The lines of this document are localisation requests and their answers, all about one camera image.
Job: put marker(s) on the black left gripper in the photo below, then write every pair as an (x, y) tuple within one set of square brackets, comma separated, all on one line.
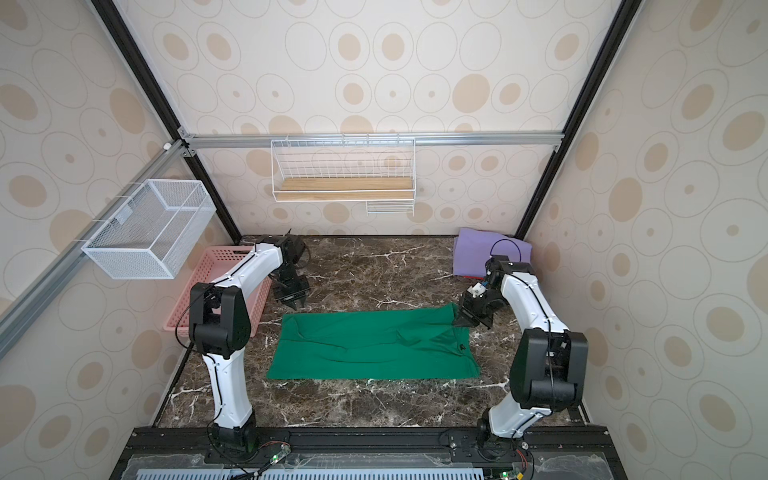
[(290, 299)]

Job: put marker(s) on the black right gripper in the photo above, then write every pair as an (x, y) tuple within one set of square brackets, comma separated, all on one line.
[(474, 309)]

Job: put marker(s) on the green t-shirt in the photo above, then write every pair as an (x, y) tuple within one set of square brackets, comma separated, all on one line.
[(379, 345)]

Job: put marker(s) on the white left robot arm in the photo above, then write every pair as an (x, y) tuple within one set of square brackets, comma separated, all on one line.
[(219, 329)]

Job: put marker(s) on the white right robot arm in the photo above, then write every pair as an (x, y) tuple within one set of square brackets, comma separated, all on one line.
[(548, 370)]

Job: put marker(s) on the folded purple t-shirt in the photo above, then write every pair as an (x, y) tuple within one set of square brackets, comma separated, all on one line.
[(472, 248)]

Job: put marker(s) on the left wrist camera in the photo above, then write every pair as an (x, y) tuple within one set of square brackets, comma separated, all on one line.
[(293, 249)]

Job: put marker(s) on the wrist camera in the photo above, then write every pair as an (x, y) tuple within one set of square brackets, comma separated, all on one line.
[(293, 249), (497, 267)]

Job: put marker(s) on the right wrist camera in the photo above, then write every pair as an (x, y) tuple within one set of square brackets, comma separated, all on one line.
[(497, 267)]

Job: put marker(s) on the white wire wall shelf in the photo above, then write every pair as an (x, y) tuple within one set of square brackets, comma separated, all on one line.
[(384, 178)]

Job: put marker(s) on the white mesh wall basket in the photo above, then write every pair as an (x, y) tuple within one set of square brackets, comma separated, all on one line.
[(151, 234)]

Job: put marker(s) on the aluminium wall rail back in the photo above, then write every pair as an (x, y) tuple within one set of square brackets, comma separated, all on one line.
[(419, 139)]

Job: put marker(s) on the aluminium wall rail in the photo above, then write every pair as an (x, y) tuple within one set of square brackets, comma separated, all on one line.
[(419, 139), (27, 308)]

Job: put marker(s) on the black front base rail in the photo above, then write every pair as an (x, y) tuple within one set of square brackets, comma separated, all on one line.
[(570, 452)]

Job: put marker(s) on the aluminium wall rail left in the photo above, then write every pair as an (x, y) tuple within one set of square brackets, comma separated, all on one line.
[(27, 308)]

